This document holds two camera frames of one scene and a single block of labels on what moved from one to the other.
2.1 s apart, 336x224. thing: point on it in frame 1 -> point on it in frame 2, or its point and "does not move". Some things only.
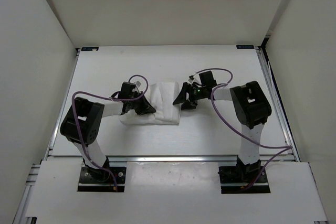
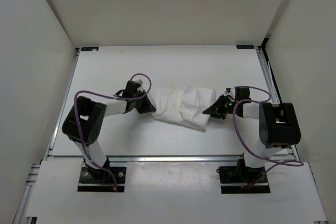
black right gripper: x=182 y=97 -> x=216 y=110
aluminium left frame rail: x=20 y=217 does not move
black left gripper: x=146 y=107 does not move
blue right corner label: x=245 y=47 does not move
